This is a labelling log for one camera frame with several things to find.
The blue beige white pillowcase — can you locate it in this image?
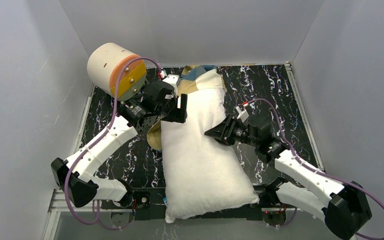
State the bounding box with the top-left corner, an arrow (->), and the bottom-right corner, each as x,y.
146,65 -> 227,151

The white pillow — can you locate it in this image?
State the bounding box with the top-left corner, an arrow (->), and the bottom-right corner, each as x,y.
161,88 -> 259,223

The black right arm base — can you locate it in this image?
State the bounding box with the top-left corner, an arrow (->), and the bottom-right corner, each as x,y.
245,177 -> 298,229

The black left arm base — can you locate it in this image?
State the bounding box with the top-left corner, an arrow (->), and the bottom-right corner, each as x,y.
101,187 -> 151,227

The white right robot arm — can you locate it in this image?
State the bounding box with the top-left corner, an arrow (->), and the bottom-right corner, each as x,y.
206,114 -> 372,240

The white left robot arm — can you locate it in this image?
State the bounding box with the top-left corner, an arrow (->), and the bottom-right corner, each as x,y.
51,75 -> 189,209

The round cream drawer cabinet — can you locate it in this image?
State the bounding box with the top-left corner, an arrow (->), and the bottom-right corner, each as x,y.
87,42 -> 147,102

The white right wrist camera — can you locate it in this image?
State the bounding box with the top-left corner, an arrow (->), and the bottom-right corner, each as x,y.
235,101 -> 249,124

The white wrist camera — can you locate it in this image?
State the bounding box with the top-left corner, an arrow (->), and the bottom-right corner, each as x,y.
158,70 -> 181,96
235,101 -> 249,124

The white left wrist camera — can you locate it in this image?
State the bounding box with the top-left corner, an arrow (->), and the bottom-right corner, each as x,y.
158,70 -> 181,96

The aluminium table frame rail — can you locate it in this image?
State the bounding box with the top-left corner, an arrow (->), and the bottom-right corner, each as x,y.
48,63 -> 322,231

